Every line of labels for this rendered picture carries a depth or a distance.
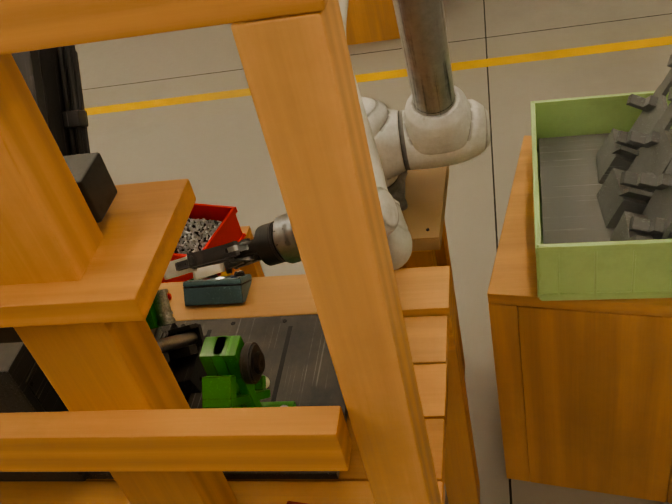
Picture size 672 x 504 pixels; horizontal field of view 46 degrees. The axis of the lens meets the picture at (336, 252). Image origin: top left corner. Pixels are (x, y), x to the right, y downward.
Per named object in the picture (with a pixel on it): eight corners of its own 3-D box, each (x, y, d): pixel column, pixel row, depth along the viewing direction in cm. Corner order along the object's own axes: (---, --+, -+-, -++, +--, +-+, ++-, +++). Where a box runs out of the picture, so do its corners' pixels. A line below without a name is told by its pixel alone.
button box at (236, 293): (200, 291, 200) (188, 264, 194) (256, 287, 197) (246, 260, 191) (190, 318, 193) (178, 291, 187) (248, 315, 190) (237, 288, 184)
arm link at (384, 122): (342, 163, 217) (325, 93, 204) (408, 154, 214) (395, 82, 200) (339, 198, 205) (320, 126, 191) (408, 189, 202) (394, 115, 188)
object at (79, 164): (25, 200, 115) (3, 160, 110) (119, 191, 111) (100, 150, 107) (4, 231, 110) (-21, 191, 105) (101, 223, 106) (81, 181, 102)
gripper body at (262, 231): (289, 221, 145) (246, 235, 148) (266, 218, 137) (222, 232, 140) (298, 261, 144) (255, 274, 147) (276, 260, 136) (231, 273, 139)
